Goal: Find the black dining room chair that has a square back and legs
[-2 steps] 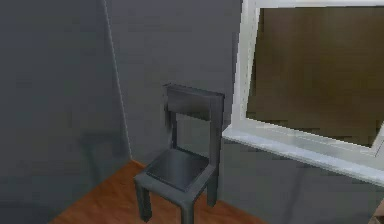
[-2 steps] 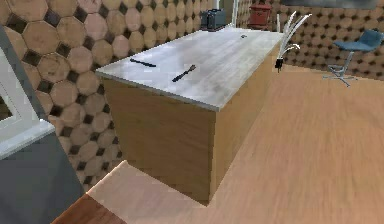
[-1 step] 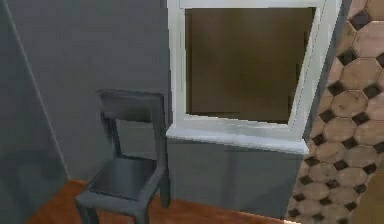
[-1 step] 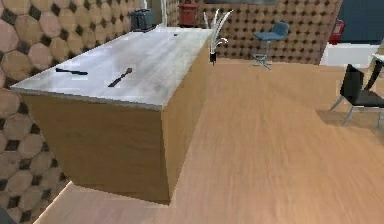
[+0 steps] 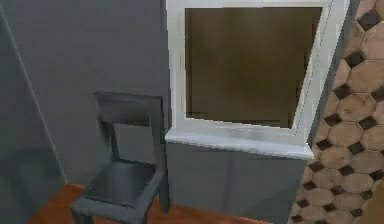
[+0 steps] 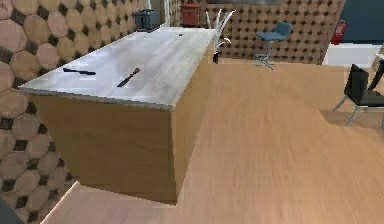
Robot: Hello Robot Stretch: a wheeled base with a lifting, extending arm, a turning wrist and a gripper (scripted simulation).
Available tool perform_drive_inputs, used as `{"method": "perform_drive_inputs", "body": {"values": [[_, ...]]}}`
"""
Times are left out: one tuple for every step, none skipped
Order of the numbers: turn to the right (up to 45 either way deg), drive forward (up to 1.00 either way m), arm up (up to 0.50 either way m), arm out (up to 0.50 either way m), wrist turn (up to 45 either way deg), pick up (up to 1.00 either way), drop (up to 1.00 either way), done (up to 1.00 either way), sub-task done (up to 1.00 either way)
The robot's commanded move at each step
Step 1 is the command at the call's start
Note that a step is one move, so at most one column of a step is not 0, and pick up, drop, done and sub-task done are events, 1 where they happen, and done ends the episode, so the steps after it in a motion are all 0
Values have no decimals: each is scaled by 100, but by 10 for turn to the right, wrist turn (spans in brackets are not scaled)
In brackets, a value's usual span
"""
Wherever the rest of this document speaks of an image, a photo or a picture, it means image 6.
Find blue stool chair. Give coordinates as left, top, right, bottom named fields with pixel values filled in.
left=252, top=21, right=294, bottom=71

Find black dining chair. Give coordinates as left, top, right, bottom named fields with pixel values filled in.
left=332, top=63, right=384, bottom=130

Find wooden counter with grey top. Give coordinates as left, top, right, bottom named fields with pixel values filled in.
left=18, top=26, right=218, bottom=206

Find white leafed house plant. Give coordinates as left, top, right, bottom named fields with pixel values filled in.
left=205, top=8, right=237, bottom=64

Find red bin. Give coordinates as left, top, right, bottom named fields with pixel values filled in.
left=180, top=2, right=202, bottom=28

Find dark grey toaster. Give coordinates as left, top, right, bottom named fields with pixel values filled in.
left=132, top=8, right=161, bottom=33

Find black knife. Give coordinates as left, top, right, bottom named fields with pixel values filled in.
left=62, top=67, right=97, bottom=76

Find red fire extinguisher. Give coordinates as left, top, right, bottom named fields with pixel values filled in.
left=330, top=19, right=348, bottom=46

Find brown handled knife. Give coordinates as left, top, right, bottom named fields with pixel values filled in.
left=116, top=67, right=141, bottom=88

